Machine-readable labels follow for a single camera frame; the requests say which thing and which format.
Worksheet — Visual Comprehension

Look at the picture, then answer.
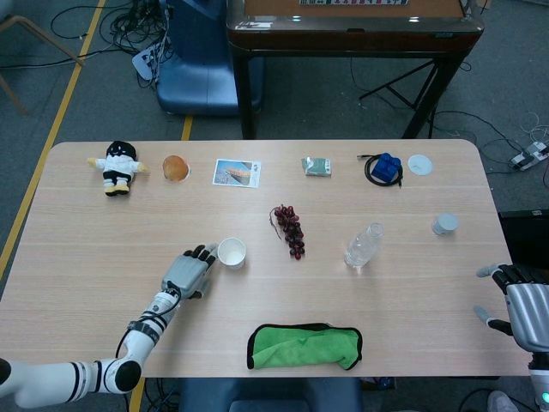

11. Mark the grey floor power strip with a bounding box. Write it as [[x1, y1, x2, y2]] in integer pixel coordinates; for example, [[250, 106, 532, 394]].
[[509, 143, 549, 172]]

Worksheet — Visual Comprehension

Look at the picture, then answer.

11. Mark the green cloth with black edge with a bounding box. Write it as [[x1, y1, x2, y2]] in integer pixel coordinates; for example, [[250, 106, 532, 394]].
[[246, 322, 364, 371]]

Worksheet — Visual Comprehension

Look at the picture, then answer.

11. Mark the black and white plush doll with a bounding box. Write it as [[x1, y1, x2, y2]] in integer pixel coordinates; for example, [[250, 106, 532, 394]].
[[87, 140, 150, 198]]

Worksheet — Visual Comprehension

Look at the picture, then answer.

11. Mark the black box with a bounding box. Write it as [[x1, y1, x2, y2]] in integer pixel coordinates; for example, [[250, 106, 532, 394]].
[[498, 209, 549, 265]]

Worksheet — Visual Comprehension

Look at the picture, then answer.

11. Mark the black floor cable tangle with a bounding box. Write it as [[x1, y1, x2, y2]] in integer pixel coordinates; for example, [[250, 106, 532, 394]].
[[51, 0, 172, 91]]

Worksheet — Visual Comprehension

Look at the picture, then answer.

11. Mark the green tissue pack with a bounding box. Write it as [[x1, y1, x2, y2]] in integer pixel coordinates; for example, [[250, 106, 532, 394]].
[[300, 156, 334, 178]]

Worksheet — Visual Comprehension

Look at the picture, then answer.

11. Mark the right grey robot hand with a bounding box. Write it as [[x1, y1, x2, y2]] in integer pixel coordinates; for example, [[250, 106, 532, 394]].
[[474, 263, 549, 354]]

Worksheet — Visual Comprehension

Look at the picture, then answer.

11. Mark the orange round bun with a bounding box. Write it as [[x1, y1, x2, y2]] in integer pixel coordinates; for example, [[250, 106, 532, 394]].
[[161, 154, 192, 183]]

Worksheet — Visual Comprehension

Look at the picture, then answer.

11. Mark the black metal stand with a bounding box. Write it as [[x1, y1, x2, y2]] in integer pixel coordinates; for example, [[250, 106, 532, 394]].
[[359, 59, 438, 113]]

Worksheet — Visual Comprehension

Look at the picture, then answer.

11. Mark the white round lid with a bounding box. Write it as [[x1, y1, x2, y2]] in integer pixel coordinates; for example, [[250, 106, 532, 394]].
[[407, 154, 434, 177]]

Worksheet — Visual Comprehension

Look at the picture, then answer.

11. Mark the long black floor cable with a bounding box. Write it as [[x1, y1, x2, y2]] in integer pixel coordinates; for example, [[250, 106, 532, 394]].
[[432, 109, 528, 173]]

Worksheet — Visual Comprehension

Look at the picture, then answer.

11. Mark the black coiled cable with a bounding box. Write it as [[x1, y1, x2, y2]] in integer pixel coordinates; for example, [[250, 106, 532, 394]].
[[356, 153, 405, 189]]

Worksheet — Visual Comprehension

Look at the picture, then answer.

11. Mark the clear plastic water bottle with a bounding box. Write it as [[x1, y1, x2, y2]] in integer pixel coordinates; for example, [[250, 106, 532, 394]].
[[342, 221, 385, 270]]

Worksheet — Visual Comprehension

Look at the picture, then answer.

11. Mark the white paper cup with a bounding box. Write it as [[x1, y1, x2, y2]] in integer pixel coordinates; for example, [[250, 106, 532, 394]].
[[217, 237, 248, 271]]

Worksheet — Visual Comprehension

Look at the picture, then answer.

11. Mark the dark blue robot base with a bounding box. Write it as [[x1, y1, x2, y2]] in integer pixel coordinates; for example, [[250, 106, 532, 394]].
[[178, 377, 364, 412]]

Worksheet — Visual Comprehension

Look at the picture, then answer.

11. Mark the red grape bunch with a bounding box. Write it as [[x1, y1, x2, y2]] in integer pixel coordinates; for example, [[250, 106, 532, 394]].
[[268, 203, 306, 261]]

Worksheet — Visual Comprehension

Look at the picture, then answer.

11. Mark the white power strip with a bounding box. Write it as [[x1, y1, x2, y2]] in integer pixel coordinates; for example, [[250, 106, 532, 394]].
[[131, 50, 160, 82]]

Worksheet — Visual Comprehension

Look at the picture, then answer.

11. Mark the blue machine base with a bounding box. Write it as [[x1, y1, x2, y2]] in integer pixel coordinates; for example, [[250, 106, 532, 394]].
[[156, 0, 265, 117]]

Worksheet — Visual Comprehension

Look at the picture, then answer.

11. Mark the blue toy block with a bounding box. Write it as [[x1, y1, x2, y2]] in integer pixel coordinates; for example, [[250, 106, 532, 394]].
[[371, 152, 403, 182]]

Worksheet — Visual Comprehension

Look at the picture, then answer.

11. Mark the small grey white cup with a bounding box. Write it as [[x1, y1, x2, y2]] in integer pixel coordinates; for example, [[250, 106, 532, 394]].
[[431, 212, 460, 236]]

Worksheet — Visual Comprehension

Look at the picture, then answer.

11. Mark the grey shoe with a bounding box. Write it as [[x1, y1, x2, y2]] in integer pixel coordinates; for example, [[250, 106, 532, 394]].
[[487, 390, 522, 412]]

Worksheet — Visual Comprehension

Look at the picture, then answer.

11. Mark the brown mahjong table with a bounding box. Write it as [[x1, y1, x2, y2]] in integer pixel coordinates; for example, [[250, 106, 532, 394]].
[[226, 0, 486, 141]]

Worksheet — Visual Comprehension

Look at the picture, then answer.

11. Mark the photo postcard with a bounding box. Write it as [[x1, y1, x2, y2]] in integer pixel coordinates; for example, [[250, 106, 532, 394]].
[[211, 158, 262, 189]]

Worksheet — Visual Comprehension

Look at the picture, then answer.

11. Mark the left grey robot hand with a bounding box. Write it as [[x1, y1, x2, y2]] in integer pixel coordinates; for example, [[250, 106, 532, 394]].
[[160, 243, 220, 300]]

